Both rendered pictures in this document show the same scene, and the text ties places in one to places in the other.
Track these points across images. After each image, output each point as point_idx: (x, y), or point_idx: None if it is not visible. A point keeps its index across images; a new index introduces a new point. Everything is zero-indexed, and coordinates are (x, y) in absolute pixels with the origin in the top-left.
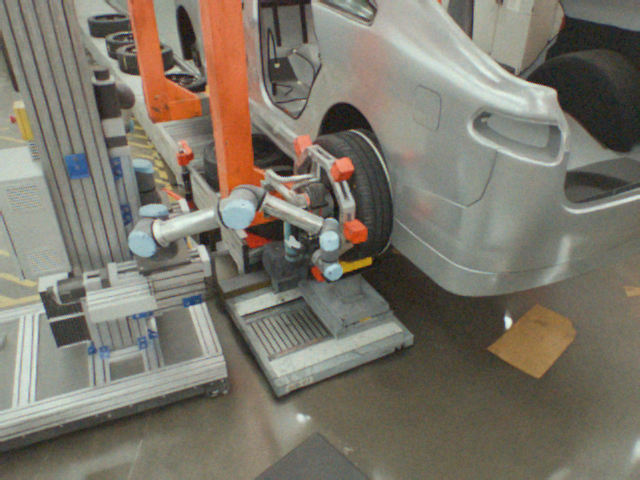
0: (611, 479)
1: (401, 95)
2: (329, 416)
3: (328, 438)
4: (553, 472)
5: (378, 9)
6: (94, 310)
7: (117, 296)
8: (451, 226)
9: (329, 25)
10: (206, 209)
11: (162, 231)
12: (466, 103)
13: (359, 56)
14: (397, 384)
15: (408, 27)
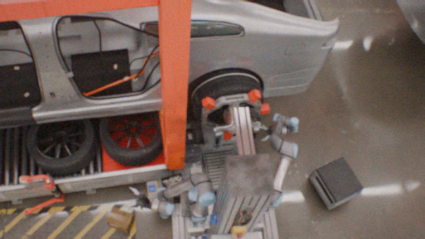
0: (324, 87)
1: (275, 52)
2: (277, 166)
3: (288, 171)
4: (319, 102)
5: (243, 27)
6: (277, 236)
7: (271, 225)
8: (307, 75)
9: (198, 46)
10: (284, 162)
11: (281, 187)
12: (320, 42)
13: (236, 49)
14: (266, 133)
15: (271, 27)
